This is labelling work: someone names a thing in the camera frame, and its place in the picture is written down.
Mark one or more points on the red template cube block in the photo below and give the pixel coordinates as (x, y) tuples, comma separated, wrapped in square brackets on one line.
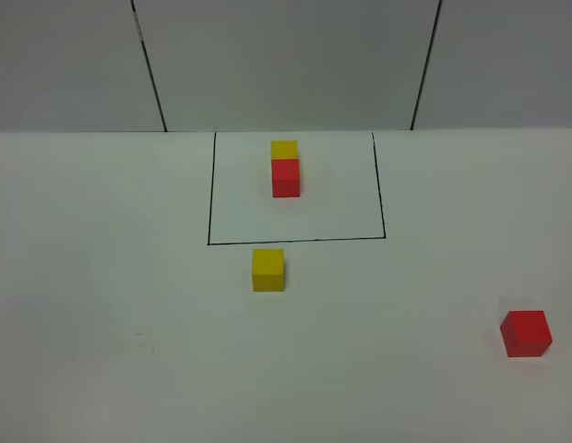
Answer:
[(286, 179)]

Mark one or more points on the yellow template cube block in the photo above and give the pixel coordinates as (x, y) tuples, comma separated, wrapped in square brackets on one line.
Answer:
[(284, 150)]

